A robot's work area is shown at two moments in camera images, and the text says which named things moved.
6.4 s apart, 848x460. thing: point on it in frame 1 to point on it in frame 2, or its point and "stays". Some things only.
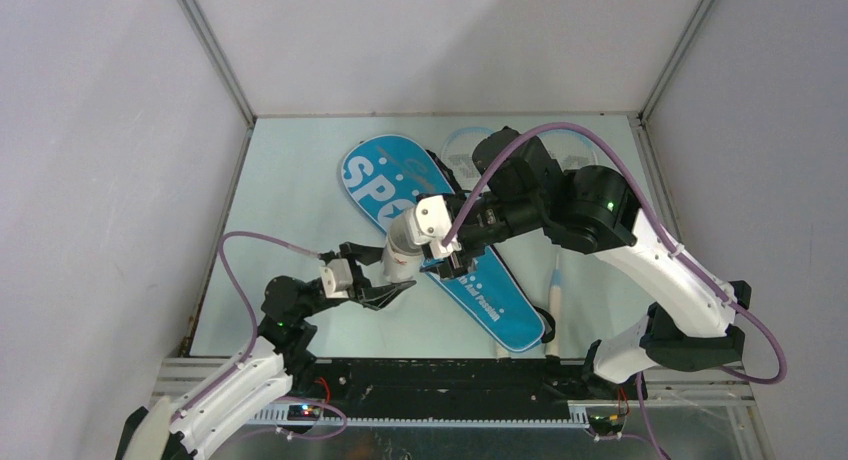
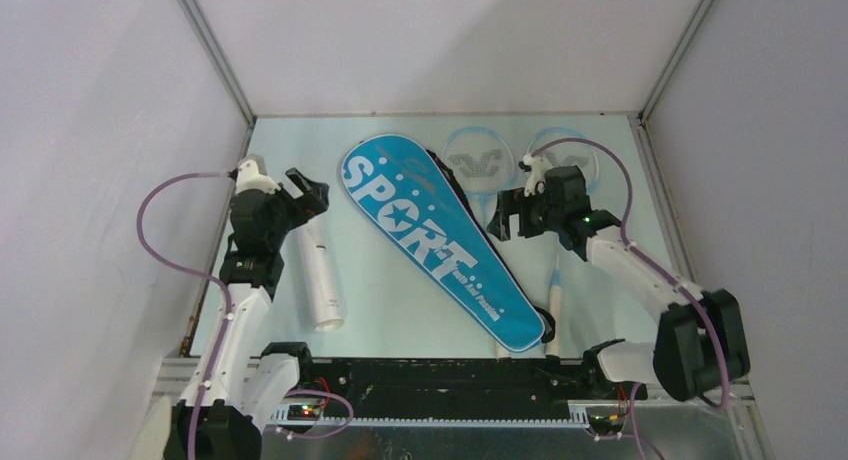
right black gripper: [460, 262] to [512, 202]
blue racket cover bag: [393, 175] stays
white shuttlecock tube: [402, 255] to [322, 276]
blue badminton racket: [568, 149] stays
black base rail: [504, 391] stays
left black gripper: [361, 290] to [313, 201]
